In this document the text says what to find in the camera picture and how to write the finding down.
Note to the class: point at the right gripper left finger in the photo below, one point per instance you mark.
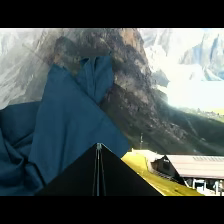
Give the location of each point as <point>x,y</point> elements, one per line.
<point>76,178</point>

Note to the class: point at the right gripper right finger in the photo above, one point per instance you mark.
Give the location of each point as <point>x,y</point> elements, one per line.
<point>123,180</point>

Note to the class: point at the blue garment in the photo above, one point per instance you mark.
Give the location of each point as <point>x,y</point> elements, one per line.
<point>63,130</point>

